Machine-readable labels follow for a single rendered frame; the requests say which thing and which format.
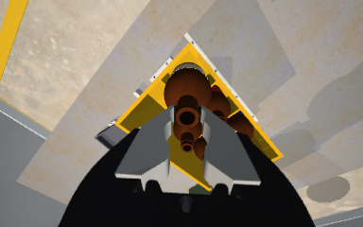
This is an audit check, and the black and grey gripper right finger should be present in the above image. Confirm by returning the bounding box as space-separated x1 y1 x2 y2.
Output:
199 106 316 227

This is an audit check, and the yellow crate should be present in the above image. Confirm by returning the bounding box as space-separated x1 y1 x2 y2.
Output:
115 43 283 190

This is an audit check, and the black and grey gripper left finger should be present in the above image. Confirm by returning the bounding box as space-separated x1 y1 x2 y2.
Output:
58 105 177 227

